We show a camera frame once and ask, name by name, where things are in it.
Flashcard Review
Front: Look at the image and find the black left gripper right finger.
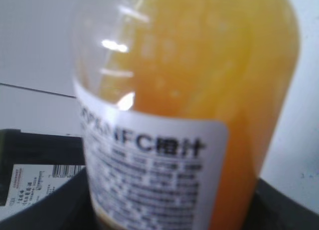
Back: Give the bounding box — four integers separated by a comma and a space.
243, 179, 319, 230

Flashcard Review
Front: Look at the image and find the dark red wine bottle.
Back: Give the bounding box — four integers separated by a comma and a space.
0, 129, 84, 209

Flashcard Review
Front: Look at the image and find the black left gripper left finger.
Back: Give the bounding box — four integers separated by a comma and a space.
0, 169, 99, 230

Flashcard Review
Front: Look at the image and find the orange juice bottle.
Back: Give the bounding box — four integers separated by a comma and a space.
72, 0, 299, 230

